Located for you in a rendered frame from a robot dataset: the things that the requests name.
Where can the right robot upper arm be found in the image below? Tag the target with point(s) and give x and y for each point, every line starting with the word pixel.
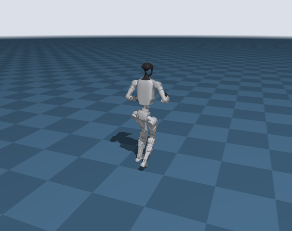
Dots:
pixel 160 90

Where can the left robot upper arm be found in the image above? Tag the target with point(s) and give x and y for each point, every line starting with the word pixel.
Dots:
pixel 131 90

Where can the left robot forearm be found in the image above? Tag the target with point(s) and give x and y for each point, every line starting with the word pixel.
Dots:
pixel 134 98

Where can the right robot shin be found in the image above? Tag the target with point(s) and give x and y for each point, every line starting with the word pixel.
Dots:
pixel 149 149

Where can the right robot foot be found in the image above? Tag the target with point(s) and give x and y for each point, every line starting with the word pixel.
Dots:
pixel 144 164

